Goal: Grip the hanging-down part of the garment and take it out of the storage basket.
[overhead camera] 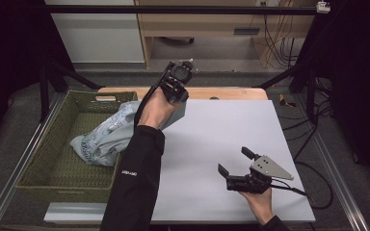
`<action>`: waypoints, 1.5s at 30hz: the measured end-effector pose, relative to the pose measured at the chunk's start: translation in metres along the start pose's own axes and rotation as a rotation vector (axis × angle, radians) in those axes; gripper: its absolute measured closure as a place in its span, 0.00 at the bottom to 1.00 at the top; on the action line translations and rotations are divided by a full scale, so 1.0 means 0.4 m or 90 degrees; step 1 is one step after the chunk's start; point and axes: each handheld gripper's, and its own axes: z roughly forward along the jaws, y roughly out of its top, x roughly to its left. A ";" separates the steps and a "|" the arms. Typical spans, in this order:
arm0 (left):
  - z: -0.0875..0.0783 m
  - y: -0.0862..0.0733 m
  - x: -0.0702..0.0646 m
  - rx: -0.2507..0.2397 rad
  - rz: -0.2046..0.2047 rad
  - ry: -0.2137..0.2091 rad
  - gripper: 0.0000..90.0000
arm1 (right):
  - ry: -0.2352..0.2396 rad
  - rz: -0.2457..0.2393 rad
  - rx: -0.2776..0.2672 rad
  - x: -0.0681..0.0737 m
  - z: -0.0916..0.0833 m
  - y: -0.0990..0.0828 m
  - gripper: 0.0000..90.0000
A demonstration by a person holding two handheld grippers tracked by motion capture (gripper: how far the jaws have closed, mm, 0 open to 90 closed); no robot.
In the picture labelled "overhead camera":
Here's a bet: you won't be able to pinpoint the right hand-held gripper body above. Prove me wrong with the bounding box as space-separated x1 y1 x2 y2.
225 155 295 195

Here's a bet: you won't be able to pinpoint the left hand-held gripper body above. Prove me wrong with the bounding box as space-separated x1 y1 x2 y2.
158 59 196 101

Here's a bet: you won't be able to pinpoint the light blue printed cloth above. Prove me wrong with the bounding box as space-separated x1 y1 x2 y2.
69 99 188 167

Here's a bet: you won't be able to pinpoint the green woven basket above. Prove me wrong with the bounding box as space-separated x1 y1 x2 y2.
14 90 139 204

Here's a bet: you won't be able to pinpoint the person's right hand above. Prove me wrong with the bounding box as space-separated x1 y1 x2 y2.
238 187 276 226

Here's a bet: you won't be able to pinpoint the person's left hand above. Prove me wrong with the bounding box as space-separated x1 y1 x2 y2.
137 87 183 131

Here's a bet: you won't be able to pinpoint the light grey table mat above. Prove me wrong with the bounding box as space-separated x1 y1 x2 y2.
43 98 316 224

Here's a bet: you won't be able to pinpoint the wooden desk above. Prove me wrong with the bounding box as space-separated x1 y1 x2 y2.
134 0 316 69

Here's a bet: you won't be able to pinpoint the white cabinet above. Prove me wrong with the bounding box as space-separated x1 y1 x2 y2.
43 0 146 64

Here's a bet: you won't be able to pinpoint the black curtain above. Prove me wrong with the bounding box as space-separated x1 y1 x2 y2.
0 0 75 157
300 0 370 195

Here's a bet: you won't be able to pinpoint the white power adapter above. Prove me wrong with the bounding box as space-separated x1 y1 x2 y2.
315 1 331 14

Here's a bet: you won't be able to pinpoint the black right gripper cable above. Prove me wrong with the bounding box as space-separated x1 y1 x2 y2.
270 160 335 212

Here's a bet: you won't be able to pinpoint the black horizontal frame bar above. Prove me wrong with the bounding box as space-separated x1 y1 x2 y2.
43 4 318 15

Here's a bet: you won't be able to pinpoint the black floor cables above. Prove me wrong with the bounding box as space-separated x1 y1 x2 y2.
277 76 333 162

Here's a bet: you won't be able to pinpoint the aluminium frame rail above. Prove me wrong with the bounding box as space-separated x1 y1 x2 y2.
0 91 66 231
296 95 370 231

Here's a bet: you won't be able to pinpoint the black frame strut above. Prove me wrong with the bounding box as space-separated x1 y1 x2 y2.
255 63 318 123
39 58 106 123

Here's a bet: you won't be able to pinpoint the bundle of hanging cables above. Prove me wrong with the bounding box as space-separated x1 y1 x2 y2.
261 13 304 69

